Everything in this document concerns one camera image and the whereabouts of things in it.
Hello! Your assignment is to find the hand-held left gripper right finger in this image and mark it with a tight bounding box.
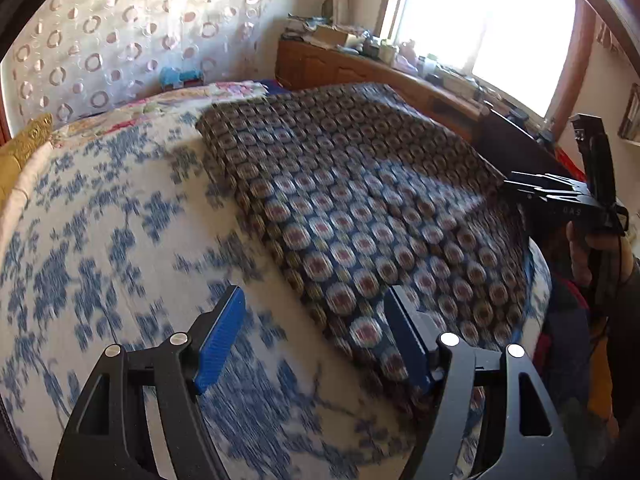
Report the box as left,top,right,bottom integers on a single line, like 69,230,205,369
382,285,571,480

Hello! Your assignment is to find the pile of papers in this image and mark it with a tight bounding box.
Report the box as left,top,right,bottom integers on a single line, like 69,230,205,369
282,16,326,43

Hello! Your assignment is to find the navy medallion print garment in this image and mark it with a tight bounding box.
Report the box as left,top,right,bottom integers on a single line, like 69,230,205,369
196,81,533,411

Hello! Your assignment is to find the person's right hand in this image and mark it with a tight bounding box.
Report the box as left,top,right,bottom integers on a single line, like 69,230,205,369
566,221,602,287

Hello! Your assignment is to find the bright window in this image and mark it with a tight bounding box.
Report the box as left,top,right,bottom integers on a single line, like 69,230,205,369
382,0,578,118

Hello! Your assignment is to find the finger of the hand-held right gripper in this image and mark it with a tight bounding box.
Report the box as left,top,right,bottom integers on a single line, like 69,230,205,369
501,171,597,208

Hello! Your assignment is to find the person's right forearm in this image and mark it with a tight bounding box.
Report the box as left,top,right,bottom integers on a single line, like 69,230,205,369
602,252,640,428

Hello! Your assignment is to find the blue white floral bedsheet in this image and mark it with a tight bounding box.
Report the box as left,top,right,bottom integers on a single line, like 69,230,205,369
0,105,553,480

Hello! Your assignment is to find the yellow embroidered cushion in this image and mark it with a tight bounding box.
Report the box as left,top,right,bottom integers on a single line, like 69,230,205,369
0,112,55,206

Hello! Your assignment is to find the cardboard box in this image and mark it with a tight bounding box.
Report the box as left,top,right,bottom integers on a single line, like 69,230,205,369
312,25,353,47

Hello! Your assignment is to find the pink floral quilt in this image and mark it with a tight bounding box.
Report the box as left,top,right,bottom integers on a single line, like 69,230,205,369
50,80,271,148

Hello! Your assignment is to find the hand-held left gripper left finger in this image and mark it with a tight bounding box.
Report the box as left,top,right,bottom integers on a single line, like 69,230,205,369
50,285,247,480

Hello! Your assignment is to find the blue plastic item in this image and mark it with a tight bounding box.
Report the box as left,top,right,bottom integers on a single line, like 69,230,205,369
159,66,206,92

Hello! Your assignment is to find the dark wooden footboard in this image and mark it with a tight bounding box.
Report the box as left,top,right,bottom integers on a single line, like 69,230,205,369
477,109,576,183

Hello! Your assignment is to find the sheer curtain with circles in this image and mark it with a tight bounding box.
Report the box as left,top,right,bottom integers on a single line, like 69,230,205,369
0,0,301,136

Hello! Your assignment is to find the red and blue clothing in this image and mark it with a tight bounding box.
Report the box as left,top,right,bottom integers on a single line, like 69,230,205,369
534,280,615,423

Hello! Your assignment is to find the wooden cabinet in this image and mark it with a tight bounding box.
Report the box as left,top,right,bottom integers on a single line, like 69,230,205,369
275,39,488,143

